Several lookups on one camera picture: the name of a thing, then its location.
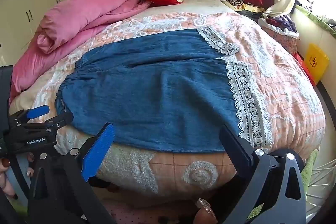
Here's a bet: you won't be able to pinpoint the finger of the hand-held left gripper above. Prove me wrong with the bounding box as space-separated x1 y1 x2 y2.
18 112 74 134
9 105 50 126

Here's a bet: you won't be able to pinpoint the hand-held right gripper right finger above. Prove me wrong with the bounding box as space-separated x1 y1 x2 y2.
219 124 307 224

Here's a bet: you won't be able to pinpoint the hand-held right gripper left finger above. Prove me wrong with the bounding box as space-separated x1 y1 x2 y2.
28 122 116 224

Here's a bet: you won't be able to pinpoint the blue denim pants lace trim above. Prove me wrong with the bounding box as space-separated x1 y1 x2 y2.
55 26 274 153

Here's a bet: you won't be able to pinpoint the person's left hand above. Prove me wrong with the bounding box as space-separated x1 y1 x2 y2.
0 152 36 200

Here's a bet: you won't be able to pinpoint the person's right hand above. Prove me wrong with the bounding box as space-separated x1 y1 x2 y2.
193 198 218 224

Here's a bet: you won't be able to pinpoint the orange white patterned blanket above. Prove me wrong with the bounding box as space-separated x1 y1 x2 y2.
9 0 326 201

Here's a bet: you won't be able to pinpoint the green fuzzy mat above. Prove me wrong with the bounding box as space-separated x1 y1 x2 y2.
300 149 320 188

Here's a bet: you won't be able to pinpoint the pink quilt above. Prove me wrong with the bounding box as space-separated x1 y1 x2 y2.
9 0 152 104

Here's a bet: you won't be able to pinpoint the red box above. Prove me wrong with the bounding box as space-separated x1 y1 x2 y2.
293 52 317 87

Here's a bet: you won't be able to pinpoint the floral fabric bag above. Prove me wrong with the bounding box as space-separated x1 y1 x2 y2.
259 25 299 56

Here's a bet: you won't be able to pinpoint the yellow paper bag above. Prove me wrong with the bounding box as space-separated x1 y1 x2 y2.
304 43 330 85

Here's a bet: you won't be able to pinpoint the purple clothes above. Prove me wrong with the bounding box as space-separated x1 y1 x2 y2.
265 14 298 35

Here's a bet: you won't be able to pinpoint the green windowsill cloth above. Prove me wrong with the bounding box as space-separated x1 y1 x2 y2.
295 5 336 38

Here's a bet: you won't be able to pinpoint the white wire rack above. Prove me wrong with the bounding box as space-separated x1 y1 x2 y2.
305 161 336 217

